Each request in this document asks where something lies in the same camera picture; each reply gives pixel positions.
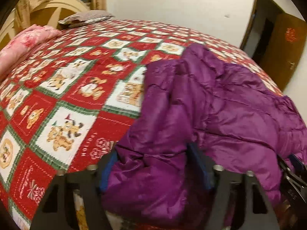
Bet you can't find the purple down jacket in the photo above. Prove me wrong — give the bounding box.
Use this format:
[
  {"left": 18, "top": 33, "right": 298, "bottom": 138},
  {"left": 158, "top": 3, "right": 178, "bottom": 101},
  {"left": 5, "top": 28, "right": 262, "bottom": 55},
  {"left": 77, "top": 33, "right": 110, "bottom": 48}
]
[{"left": 102, "top": 44, "right": 306, "bottom": 228}]

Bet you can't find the red patchwork bedspread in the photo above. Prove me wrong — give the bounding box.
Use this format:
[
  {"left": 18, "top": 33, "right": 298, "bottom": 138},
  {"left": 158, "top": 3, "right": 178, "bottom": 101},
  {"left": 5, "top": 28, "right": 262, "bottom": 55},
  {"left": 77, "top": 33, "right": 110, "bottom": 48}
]
[{"left": 1, "top": 20, "right": 281, "bottom": 229}]

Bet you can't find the brown wooden door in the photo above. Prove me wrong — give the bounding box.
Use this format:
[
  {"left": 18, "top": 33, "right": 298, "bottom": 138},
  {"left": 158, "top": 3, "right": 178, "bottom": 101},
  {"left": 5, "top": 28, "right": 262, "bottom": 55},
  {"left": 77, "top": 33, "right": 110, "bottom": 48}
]
[{"left": 259, "top": 13, "right": 306, "bottom": 91}]

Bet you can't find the pink folded blanket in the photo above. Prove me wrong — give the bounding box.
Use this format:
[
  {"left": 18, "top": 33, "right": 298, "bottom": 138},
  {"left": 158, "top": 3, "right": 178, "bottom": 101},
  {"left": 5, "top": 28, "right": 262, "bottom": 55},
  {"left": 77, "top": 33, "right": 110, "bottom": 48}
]
[{"left": 1, "top": 24, "right": 62, "bottom": 80}]

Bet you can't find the grey striped pillow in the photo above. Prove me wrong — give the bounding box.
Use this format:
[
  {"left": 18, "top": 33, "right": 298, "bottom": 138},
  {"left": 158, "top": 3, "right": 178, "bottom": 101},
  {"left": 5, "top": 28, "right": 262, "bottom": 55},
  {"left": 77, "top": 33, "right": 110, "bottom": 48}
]
[{"left": 58, "top": 10, "right": 114, "bottom": 28}]

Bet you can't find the cream wooden headboard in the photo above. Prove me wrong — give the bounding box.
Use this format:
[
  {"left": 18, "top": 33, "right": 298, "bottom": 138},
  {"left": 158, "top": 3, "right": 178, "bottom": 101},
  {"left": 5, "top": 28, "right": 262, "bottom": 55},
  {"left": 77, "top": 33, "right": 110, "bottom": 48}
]
[{"left": 1, "top": 0, "right": 89, "bottom": 48}]

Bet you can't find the dark wooden door frame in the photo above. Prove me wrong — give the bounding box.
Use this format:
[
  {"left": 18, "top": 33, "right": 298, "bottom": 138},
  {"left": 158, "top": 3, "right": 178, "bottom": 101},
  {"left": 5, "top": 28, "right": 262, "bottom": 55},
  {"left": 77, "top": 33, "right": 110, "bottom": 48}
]
[{"left": 240, "top": 0, "right": 284, "bottom": 64}]

